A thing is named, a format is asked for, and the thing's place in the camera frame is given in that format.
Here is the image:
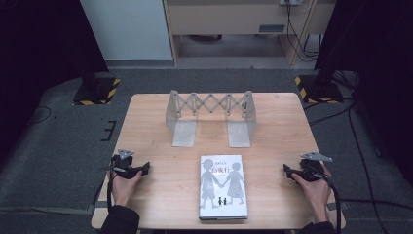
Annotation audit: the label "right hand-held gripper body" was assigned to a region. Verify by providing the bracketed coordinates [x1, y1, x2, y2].
[290, 151, 334, 183]

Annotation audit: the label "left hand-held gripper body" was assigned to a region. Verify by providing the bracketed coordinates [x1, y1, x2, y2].
[104, 148, 144, 180]

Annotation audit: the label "expandable metal book rack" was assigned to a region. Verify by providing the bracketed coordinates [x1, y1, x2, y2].
[165, 90, 257, 149]

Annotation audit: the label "grey white hardcover book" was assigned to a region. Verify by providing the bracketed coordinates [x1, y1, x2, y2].
[198, 154, 249, 221]

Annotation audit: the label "person's left hand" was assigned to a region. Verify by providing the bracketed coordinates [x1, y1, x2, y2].
[108, 169, 144, 208]

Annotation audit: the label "person's right hand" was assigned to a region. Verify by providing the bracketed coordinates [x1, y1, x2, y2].
[290, 166, 333, 215]

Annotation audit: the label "black stand with striped base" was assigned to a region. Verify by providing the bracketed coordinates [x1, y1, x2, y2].
[72, 62, 122, 106]
[294, 66, 345, 105]

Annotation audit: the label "black curtain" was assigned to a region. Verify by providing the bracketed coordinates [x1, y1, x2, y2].
[0, 0, 109, 164]
[314, 0, 413, 184]

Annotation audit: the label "white partition panel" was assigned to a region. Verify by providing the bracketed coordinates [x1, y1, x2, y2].
[79, 0, 173, 61]

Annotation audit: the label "light wooden cabinet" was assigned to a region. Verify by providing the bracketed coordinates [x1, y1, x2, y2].
[163, 0, 337, 67]

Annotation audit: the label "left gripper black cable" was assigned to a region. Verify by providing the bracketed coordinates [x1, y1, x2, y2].
[105, 164, 119, 214]

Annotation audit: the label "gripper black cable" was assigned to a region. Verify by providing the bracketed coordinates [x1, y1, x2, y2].
[306, 163, 343, 234]
[105, 164, 119, 214]

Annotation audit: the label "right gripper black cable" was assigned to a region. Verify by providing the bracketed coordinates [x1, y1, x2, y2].
[306, 163, 343, 234]

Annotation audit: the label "long black floor cable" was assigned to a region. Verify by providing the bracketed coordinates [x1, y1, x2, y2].
[347, 102, 382, 234]

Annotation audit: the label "short black floor cable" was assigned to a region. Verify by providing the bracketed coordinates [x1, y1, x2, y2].
[307, 105, 355, 127]

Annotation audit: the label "thin black floor cable loop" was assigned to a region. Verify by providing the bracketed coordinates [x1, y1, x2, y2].
[26, 105, 54, 127]

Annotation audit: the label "hanging black cables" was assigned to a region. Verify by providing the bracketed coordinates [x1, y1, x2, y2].
[283, 2, 321, 63]

